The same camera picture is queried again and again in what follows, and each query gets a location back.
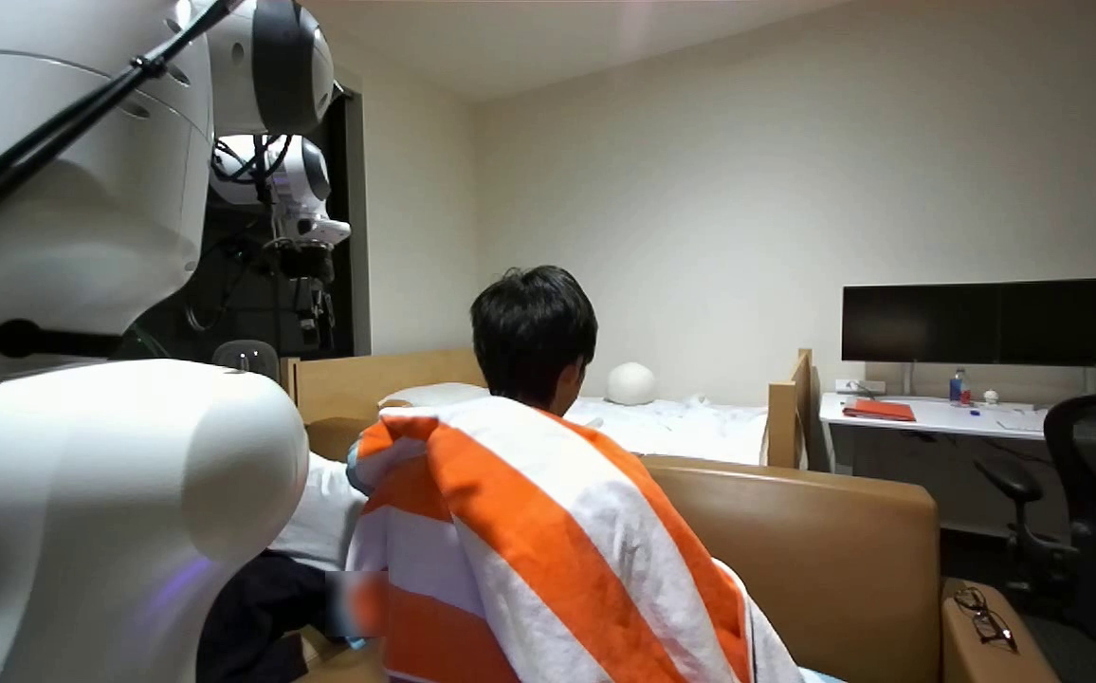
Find brown leather ottoman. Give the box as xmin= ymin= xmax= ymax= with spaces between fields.
xmin=941 ymin=578 xmax=1063 ymax=683

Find white round lamp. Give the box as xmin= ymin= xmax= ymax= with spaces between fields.
xmin=601 ymin=359 xmax=658 ymax=409

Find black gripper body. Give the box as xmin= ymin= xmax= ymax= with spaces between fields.
xmin=273 ymin=241 xmax=341 ymax=336

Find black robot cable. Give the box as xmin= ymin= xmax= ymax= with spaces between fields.
xmin=0 ymin=0 xmax=246 ymax=249

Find orange white striped towel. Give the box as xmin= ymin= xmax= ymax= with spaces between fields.
xmin=333 ymin=390 xmax=842 ymax=683

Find wooden bed frame panel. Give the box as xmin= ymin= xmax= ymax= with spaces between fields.
xmin=279 ymin=346 xmax=824 ymax=469

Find red flat item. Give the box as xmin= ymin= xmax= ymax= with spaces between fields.
xmin=847 ymin=395 xmax=919 ymax=426

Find dark window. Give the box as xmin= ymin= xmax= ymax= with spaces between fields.
xmin=126 ymin=86 xmax=368 ymax=365

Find white desk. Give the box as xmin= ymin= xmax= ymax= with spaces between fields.
xmin=820 ymin=390 xmax=1055 ymax=447

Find large white pillow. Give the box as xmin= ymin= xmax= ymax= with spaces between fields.
xmin=269 ymin=451 xmax=368 ymax=579

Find black eyeglasses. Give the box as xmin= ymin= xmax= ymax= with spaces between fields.
xmin=949 ymin=583 xmax=1021 ymax=651

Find dark clothes pile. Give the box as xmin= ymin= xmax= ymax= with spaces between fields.
xmin=196 ymin=551 xmax=350 ymax=683

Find glass dome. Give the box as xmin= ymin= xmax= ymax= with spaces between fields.
xmin=213 ymin=336 xmax=279 ymax=376

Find black computer monitor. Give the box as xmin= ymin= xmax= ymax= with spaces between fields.
xmin=837 ymin=273 xmax=1096 ymax=370

